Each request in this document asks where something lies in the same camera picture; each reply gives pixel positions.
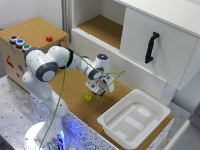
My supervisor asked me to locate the pink block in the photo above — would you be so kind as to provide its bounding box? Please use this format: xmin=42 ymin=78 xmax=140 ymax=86
xmin=45 ymin=34 xmax=54 ymax=43

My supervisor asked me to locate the blue button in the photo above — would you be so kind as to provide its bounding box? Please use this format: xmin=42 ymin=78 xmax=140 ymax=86
xmin=15 ymin=38 xmax=26 ymax=49

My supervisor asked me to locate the wooden drawer box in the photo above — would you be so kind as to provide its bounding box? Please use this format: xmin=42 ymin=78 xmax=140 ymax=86
xmin=0 ymin=16 xmax=71 ymax=90

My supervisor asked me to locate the yellow block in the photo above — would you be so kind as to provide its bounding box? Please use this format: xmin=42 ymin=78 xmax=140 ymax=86
xmin=84 ymin=93 xmax=93 ymax=103

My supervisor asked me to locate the green cable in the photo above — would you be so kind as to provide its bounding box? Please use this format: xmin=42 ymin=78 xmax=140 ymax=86
xmin=38 ymin=49 xmax=126 ymax=150

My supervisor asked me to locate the green button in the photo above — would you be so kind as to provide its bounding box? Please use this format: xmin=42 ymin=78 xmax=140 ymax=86
xmin=21 ymin=43 xmax=33 ymax=53

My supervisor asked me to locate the white sliding door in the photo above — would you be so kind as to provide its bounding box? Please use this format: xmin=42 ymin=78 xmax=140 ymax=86
xmin=119 ymin=6 xmax=200 ymax=90

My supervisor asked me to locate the white plastic box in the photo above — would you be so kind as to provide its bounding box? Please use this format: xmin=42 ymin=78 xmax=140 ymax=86
xmin=96 ymin=88 xmax=172 ymax=150

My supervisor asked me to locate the red button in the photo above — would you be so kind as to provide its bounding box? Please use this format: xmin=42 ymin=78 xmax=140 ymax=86
xmin=9 ymin=34 xmax=20 ymax=45

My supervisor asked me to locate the white cabinet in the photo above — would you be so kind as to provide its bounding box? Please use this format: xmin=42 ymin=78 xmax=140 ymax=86
xmin=70 ymin=0 xmax=200 ymax=105

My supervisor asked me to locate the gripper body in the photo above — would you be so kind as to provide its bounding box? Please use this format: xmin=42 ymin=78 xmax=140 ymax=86
xmin=85 ymin=73 xmax=115 ymax=97

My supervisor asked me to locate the black door handle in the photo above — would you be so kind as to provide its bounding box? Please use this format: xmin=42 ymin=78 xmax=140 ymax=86
xmin=144 ymin=31 xmax=160 ymax=65

